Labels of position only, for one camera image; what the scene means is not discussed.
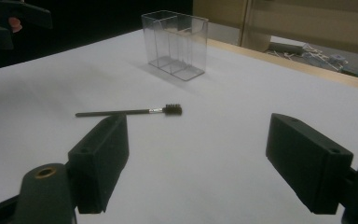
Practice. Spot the white table sheet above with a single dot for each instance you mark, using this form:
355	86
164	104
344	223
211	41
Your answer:
214	130

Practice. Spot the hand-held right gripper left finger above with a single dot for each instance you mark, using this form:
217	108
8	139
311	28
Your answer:
99	161

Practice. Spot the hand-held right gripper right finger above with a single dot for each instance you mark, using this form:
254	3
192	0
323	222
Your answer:
307	161

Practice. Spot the black curtain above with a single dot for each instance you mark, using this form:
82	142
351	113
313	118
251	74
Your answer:
105	21

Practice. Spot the clear plastic organizer box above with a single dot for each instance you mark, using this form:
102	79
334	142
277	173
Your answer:
180	56

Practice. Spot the beige wooden shelf unit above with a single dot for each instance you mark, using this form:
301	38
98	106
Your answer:
307	21

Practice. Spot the black makeup brush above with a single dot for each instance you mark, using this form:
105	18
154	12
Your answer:
121	112

